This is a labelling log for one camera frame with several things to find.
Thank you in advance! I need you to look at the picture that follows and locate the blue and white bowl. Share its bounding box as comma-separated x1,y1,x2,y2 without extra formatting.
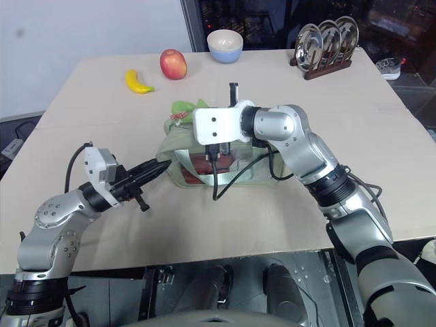
206,29,245,65

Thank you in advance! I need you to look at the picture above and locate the red apple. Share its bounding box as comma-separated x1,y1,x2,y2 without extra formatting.
159,48,188,81

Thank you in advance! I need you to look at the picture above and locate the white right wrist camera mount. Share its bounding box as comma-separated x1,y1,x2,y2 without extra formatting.
192,99,257,146

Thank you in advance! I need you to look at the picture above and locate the grey power strip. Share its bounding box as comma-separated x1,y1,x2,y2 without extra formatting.
0,137,22,159

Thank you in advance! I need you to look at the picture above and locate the yellow banana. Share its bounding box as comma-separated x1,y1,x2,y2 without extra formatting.
124,69,156,95

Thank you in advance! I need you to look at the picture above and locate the steel plate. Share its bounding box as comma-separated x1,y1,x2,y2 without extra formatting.
335,15,360,57
294,24,324,69
318,19,343,64

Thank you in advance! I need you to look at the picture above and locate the white sneaker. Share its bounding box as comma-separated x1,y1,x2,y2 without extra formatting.
375,57,408,81

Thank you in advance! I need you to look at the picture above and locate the grey robot torso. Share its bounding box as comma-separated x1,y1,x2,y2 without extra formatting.
125,307,309,327

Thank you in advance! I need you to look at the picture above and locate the dark rounded shape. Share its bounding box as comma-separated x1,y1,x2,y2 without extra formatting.
263,262,308,327

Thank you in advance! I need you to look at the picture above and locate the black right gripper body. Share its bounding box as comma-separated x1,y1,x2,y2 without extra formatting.
204,82,240,163

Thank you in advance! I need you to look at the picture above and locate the black metal table leg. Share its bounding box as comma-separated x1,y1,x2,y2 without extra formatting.
137,266,161,322

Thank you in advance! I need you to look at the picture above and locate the dark glass cabinet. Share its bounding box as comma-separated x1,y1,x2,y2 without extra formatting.
179,0,436,54

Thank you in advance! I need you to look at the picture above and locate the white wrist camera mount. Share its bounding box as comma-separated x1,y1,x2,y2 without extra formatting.
83,146,124,208
192,99,257,146

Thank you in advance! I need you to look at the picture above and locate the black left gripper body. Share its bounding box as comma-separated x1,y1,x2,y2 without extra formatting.
109,163,151,213

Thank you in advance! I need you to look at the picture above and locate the dark wooden plate rack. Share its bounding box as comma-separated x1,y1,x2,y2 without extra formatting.
290,56,353,82

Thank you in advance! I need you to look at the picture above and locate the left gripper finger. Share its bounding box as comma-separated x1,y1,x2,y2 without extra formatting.
125,167,168,192
130,159,170,178

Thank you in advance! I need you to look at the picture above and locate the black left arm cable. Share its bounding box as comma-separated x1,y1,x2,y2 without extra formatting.
64,142,93,192

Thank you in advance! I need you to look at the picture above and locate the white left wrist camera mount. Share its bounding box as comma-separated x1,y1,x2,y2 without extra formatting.
83,146,124,208

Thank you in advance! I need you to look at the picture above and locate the green fabric pouch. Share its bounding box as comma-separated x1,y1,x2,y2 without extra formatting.
155,114,284,189

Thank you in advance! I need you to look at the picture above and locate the black right forearm cable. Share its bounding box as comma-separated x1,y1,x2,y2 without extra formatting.
341,164,388,222

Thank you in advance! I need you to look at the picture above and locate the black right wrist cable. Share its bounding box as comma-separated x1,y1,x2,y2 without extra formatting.
211,141,296,202

